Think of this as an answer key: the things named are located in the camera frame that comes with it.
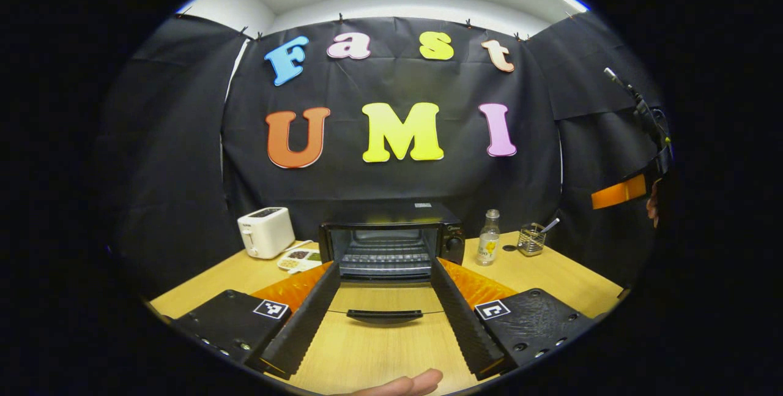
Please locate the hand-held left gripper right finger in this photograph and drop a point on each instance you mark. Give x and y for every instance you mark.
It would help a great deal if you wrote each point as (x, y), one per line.
(468, 328)

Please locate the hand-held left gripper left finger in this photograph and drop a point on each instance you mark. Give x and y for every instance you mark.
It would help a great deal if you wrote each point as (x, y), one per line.
(309, 322)

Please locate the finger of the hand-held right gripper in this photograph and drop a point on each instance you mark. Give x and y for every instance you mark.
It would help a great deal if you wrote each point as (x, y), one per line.
(618, 192)

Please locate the black electric oven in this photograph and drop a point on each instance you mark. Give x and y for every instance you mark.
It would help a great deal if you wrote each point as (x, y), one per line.
(452, 243)

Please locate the white divided snack dish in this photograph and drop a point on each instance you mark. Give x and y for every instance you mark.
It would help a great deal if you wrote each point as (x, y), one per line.
(300, 259)

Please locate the metal spoon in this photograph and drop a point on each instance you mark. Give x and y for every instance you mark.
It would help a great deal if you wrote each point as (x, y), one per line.
(549, 224)

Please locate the clear glass bottle yellow label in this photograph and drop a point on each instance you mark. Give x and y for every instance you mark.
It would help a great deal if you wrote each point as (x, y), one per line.
(488, 243)

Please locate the white toaster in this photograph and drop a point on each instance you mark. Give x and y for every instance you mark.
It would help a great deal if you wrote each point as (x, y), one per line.
(266, 232)

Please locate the ceiling light panel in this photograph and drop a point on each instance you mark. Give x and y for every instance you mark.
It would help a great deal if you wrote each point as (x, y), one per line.
(575, 3)

